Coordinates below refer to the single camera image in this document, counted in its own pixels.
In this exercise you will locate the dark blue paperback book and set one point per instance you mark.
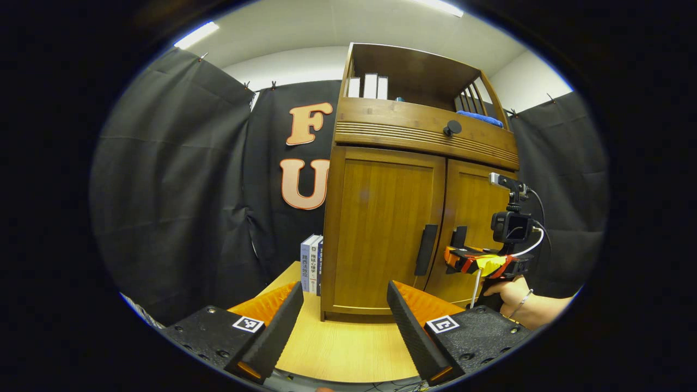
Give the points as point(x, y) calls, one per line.
point(321, 269)

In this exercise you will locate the blue folded cloth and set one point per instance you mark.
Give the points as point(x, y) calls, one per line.
point(479, 118)

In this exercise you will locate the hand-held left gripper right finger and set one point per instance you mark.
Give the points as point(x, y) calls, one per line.
point(414, 337)

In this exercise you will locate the wooden cabinet drawer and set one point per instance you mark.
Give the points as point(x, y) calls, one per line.
point(381, 122)

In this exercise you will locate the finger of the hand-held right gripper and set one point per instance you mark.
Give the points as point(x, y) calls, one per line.
point(457, 260)

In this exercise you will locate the black round drawer knob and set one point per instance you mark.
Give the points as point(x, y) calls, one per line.
point(452, 128)

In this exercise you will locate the ceiling light panel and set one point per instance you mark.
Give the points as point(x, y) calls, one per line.
point(441, 7)

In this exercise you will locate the black backdrop cloth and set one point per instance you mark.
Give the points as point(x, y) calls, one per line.
point(163, 190)

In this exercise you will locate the ceiling light tube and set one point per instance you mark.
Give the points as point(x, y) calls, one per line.
point(196, 35)

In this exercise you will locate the wooden shoe cabinet door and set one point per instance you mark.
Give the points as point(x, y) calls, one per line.
point(471, 201)
point(375, 228)

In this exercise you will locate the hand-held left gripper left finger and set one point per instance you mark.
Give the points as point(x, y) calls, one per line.
point(277, 337)

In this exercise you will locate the wooden double-door shoe cabinet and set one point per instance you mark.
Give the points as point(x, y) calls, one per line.
point(414, 71)

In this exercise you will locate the white grey paperback book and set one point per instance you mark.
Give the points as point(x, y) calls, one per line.
point(315, 267)

